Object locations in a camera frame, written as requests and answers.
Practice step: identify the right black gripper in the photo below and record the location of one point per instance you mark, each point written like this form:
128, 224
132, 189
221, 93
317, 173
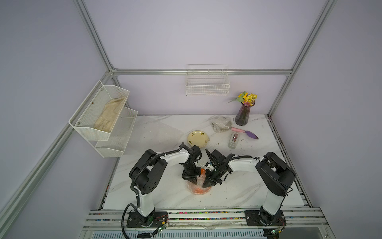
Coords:
208, 181

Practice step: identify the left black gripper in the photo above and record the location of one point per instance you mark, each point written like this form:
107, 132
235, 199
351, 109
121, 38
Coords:
193, 177

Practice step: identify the orange dinner plate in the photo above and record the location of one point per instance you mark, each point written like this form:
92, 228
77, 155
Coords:
199, 186

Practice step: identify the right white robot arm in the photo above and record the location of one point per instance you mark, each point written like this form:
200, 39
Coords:
275, 173

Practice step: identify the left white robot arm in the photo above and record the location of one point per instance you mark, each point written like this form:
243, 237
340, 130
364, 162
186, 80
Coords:
146, 174

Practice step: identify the purple glass vase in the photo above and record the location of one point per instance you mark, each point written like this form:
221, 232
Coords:
242, 117

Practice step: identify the yellow artificial flowers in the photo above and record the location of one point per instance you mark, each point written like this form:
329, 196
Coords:
246, 98

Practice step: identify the lower white mesh shelf bin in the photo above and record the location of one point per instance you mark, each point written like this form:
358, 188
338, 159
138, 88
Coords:
116, 144

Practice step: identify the white mesh shelf bin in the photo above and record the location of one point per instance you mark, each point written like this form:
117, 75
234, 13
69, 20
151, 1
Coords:
98, 114
116, 144

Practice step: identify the beige cloth in bin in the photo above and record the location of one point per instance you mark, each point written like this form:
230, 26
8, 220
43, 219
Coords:
109, 115

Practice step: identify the upper white mesh shelf bin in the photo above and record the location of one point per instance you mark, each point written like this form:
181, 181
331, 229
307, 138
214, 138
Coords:
98, 114

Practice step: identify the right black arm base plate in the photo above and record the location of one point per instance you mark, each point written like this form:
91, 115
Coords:
263, 218

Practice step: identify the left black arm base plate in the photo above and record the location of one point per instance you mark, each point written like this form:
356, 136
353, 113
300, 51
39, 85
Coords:
153, 220

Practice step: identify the white wire wall basket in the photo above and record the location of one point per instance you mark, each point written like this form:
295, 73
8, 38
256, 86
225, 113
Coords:
207, 80

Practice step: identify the aluminium front rail frame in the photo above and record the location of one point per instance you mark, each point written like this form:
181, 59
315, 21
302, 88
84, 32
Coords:
208, 219

